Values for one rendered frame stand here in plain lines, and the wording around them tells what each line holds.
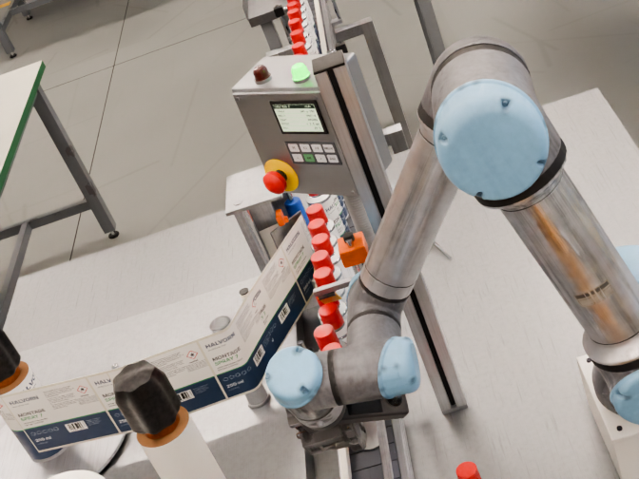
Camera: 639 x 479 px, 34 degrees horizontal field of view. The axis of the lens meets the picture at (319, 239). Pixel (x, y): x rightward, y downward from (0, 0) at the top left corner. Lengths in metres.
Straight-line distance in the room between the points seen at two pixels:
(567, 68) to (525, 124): 3.35
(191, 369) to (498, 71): 0.89
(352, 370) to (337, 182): 0.31
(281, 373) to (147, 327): 0.90
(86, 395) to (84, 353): 0.38
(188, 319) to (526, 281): 0.69
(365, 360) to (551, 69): 3.22
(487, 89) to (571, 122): 1.35
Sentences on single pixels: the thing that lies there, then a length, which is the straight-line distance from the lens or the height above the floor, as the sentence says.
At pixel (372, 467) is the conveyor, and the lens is 1.70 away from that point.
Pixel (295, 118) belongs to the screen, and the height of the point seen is 1.43.
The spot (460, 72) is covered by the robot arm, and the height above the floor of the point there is 1.56.
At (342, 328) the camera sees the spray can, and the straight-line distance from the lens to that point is 1.70.
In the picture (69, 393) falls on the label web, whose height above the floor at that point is 1.03.
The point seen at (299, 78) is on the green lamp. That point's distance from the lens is 1.47.
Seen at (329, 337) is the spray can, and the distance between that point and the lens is 1.64.
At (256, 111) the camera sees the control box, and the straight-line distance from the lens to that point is 1.53.
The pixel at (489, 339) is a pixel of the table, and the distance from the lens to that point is 1.91.
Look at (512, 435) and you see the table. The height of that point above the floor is 0.83.
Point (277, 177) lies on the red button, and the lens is 1.56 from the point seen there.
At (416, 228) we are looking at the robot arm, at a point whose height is 1.33.
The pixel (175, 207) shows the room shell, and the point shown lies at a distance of 4.49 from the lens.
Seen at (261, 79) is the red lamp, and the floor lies 1.48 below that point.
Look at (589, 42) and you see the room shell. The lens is 4.62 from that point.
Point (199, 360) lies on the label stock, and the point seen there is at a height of 1.02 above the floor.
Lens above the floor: 2.08
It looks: 32 degrees down
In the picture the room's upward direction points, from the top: 23 degrees counter-clockwise
